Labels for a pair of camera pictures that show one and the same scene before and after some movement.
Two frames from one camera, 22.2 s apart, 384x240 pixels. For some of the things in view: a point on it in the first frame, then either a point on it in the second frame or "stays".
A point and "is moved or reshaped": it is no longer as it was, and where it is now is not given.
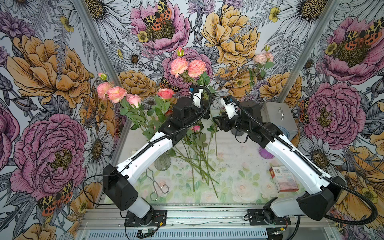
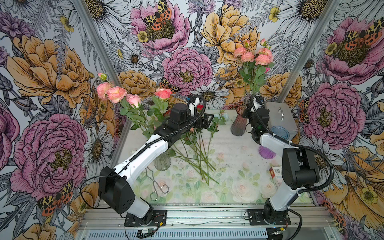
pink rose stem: [194, 69] to [248, 73]
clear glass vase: [163, 162] stays
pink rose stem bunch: [130, 106] stays
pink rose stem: [261, 61] is moved or reshaped
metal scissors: [164, 188] stays
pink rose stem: [162, 104] stays
